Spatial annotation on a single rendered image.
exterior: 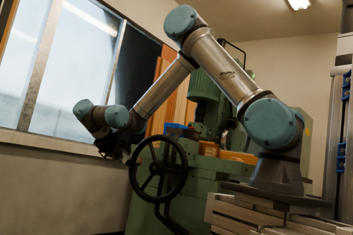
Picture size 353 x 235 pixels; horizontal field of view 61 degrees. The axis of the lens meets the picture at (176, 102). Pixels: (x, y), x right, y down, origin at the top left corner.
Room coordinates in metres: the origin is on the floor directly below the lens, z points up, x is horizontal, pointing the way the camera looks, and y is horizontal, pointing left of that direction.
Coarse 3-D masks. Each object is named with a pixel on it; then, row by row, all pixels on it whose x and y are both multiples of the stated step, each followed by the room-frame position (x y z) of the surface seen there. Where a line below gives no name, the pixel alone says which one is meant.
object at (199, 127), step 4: (192, 124) 1.58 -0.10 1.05; (196, 124) 1.56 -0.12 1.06; (200, 124) 1.56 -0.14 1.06; (188, 128) 1.59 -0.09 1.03; (196, 128) 1.56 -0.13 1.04; (200, 128) 1.56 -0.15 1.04; (204, 128) 1.61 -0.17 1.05; (208, 128) 1.65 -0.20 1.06; (200, 132) 1.57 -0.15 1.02; (204, 132) 1.62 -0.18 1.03; (200, 136) 1.58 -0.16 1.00; (204, 136) 1.63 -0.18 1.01; (208, 136) 1.67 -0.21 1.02
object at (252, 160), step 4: (220, 152) 1.53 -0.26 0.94; (224, 152) 1.52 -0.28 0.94; (220, 156) 1.53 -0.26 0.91; (224, 156) 1.52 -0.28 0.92; (228, 156) 1.51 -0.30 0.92; (232, 156) 1.50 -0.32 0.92; (236, 156) 1.49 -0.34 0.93; (240, 156) 1.48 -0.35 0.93; (244, 156) 1.47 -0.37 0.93; (248, 156) 1.46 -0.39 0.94; (252, 156) 1.45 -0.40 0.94; (244, 160) 1.47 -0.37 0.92; (248, 160) 1.46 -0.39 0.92; (252, 160) 1.45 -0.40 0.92; (256, 160) 1.44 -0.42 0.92; (252, 164) 1.45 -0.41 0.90
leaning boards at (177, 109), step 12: (168, 48) 3.25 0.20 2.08; (168, 60) 3.27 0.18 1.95; (156, 72) 3.09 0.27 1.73; (180, 84) 3.43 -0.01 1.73; (180, 96) 3.44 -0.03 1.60; (168, 108) 3.32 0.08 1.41; (180, 108) 3.46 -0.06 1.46; (192, 108) 3.65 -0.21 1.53; (156, 120) 3.12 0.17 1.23; (168, 120) 3.34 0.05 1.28; (180, 120) 3.53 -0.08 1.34; (192, 120) 3.67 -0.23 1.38; (156, 132) 3.14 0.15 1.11
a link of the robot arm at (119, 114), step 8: (96, 112) 1.03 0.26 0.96; (104, 112) 1.01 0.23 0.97; (112, 112) 0.99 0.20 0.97; (120, 112) 1.00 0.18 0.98; (128, 112) 1.04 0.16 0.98; (96, 120) 1.03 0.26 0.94; (104, 120) 1.01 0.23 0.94; (112, 120) 1.00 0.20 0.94; (120, 120) 1.00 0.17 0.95; (128, 120) 1.04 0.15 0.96; (120, 128) 1.07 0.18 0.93
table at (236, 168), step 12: (132, 144) 1.61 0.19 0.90; (144, 156) 1.56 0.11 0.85; (156, 156) 1.42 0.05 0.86; (168, 156) 1.39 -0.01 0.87; (204, 156) 1.41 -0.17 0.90; (204, 168) 1.40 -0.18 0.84; (216, 168) 1.37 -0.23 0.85; (228, 168) 1.35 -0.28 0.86; (240, 168) 1.32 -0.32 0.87; (252, 168) 1.48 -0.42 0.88
